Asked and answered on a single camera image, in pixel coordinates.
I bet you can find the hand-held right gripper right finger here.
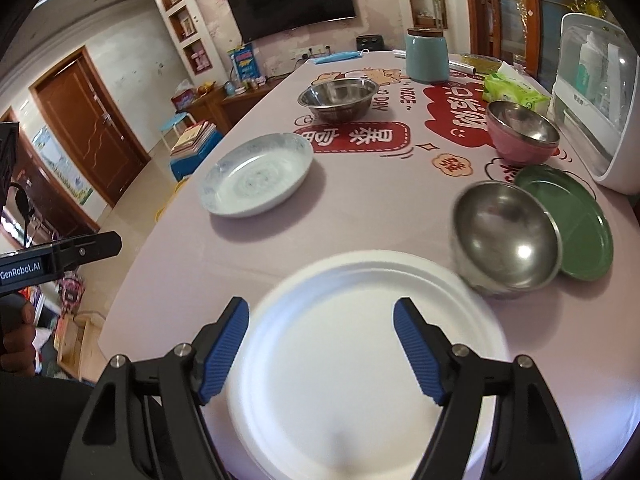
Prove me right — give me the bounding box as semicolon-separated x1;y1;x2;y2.
392;297;583;480

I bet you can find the wooden display cabinet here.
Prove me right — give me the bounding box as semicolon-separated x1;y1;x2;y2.
460;0;601;86

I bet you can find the white bottle sterilizer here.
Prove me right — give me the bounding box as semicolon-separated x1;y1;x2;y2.
549;12;640;196

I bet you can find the dimpled steel bowl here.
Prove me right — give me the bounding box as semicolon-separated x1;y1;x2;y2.
451;181;563;300

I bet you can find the blue face mask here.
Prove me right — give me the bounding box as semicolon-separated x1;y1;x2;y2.
310;49;371;66

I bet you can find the blue printed box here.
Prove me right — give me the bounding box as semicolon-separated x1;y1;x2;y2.
227;44;258;81

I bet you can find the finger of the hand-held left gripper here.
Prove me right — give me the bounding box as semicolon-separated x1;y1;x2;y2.
54;231;123;274

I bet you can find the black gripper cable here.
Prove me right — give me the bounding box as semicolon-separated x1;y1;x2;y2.
7;182;33;248

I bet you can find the yellow child chair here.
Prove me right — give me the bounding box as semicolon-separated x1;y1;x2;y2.
155;180;187;223

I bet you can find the wooden television cabinet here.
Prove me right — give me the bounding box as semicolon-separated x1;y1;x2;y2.
190;77;286;133

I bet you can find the teal canister with lid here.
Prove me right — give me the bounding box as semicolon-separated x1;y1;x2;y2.
404;26;451;85

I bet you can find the wide steel bowl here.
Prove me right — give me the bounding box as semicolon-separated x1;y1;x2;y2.
298;78;379;123

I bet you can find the white paper plate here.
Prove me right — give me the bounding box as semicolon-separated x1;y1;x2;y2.
226;250;511;480

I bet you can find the green wall poster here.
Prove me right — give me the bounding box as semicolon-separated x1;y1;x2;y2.
30;126;93;206

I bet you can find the green plate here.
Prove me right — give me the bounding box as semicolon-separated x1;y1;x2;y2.
513;163;614;281

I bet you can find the white blue-patterned ceramic plate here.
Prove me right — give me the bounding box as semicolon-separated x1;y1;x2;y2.
200;132;314;219

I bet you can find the green tissue pack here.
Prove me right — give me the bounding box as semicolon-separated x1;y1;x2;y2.
481;62;551;113

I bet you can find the light blue round stool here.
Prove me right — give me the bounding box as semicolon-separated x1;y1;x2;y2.
161;112;196;151

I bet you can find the pink bowl steel inside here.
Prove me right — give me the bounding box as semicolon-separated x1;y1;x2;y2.
486;100;561;167

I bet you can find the yellow patterned packet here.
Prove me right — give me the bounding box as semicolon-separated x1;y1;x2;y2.
462;53;506;73

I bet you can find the small wooden stool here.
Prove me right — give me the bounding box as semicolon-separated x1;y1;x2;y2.
55;312;108;383

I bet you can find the black wall television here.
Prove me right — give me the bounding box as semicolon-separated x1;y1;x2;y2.
224;0;357;44

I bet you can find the person's left hand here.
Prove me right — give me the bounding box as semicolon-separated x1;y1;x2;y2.
0;304;42;375

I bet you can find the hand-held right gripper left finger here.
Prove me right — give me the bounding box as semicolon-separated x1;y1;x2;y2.
60;297;251;480

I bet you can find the brown wooden door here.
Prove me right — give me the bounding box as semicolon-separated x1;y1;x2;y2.
30;45;151;206

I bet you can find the white wall shelf unit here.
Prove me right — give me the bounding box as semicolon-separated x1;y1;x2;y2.
146;0;221;73

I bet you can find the person's left forearm dark sleeve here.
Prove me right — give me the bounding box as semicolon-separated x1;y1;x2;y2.
0;371;103;480

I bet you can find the stack of books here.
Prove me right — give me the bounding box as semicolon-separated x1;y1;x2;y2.
170;121;218;156

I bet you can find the blue plastic stool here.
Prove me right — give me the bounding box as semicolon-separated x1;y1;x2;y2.
170;135;224;182

